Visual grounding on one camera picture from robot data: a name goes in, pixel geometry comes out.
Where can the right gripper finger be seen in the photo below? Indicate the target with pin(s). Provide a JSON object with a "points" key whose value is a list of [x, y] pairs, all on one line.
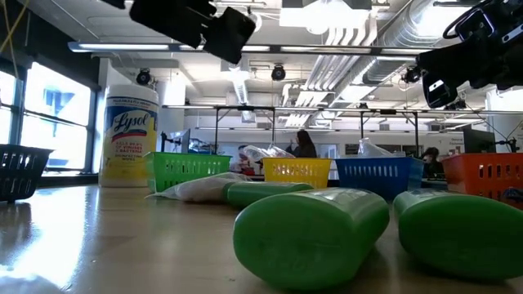
{"points": [[441, 87], [449, 57]]}

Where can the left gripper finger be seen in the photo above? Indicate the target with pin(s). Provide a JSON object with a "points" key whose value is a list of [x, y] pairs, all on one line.
{"points": [[224, 44], [233, 25]]}

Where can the white cotton bag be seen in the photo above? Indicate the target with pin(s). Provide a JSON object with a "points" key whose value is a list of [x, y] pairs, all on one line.
{"points": [[374, 149]]}

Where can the orange plastic basket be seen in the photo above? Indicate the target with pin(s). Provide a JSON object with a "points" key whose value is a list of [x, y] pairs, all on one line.
{"points": [[482, 175]]}

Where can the blue plastic basket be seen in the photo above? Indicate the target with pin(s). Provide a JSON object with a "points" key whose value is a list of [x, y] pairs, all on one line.
{"points": [[380, 175]]}

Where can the blue white toothbrush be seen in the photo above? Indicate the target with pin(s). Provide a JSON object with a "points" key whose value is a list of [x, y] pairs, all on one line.
{"points": [[255, 153]]}

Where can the cotton pads and swabs bag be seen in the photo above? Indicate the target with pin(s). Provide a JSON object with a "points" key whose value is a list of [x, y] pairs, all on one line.
{"points": [[200, 188]]}

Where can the green travel bottle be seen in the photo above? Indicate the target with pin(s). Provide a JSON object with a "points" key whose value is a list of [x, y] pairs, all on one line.
{"points": [[265, 192], [306, 241], [461, 237]]}

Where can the black plastic basket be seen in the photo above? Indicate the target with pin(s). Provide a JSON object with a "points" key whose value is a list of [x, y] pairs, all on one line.
{"points": [[24, 171]]}

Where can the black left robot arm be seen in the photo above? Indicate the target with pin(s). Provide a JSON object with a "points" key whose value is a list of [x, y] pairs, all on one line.
{"points": [[114, 3]]}

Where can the long ceiling light strip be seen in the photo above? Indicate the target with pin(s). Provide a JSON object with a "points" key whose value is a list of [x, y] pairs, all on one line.
{"points": [[122, 47]]}

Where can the background dark monitor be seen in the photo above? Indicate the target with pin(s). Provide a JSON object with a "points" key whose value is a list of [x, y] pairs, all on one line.
{"points": [[478, 141]]}

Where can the person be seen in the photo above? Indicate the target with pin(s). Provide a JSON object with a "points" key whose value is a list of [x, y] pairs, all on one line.
{"points": [[304, 145], [432, 161]]}

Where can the Lysol wipes canister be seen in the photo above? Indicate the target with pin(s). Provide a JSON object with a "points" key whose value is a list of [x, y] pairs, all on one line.
{"points": [[130, 130]]}

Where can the green plastic basket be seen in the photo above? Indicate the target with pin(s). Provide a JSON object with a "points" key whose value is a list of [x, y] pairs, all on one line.
{"points": [[184, 167]]}

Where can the yellow plastic basket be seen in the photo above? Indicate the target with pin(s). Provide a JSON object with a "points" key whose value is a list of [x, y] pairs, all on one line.
{"points": [[294, 171]]}

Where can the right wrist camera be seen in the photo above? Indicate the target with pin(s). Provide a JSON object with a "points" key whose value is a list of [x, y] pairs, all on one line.
{"points": [[474, 24]]}

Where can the background black rig frame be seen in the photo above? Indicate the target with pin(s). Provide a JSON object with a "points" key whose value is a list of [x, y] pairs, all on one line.
{"points": [[245, 108], [388, 111]]}

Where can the black ceiling camera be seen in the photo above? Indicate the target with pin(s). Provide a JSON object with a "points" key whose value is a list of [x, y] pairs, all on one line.
{"points": [[143, 77], [278, 73]]}

